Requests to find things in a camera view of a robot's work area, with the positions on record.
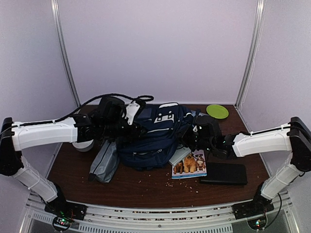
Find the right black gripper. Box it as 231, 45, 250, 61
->
173, 125, 214, 154

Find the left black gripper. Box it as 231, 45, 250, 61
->
102, 117, 151, 145

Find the navy blue backpack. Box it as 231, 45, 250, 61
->
117, 102, 194, 170

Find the grey pencil pouch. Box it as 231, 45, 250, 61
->
88, 141, 120, 183

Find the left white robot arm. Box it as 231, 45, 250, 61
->
0, 94, 146, 216

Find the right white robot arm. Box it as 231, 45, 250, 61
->
180, 115, 311, 215

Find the blue hardcover book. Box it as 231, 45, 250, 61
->
191, 109, 204, 117

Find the white grey book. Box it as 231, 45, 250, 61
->
169, 147, 191, 166

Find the dog cover book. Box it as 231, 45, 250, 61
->
172, 150, 207, 180

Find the green plate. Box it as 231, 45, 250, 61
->
206, 104, 229, 119

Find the white ceramic bowl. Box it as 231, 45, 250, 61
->
72, 140, 94, 152

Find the black leather case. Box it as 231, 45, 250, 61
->
199, 162, 247, 185

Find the front aluminium rail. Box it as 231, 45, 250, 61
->
24, 190, 296, 233

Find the left metal frame post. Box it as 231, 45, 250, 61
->
51, 0, 81, 107

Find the metal frame post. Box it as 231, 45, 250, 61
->
51, 0, 81, 107
235, 0, 266, 110

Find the right metal frame post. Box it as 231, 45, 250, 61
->
235, 0, 266, 110

